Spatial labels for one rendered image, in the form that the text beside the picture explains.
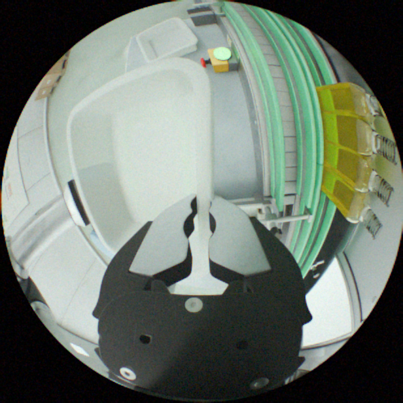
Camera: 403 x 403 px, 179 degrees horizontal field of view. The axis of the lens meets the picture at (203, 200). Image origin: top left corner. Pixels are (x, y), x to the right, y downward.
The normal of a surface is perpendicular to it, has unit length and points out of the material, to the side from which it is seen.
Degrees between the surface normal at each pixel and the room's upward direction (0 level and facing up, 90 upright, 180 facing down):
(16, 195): 90
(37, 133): 90
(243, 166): 0
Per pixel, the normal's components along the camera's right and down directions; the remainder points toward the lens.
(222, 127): -0.17, 0.51
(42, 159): 0.97, -0.09
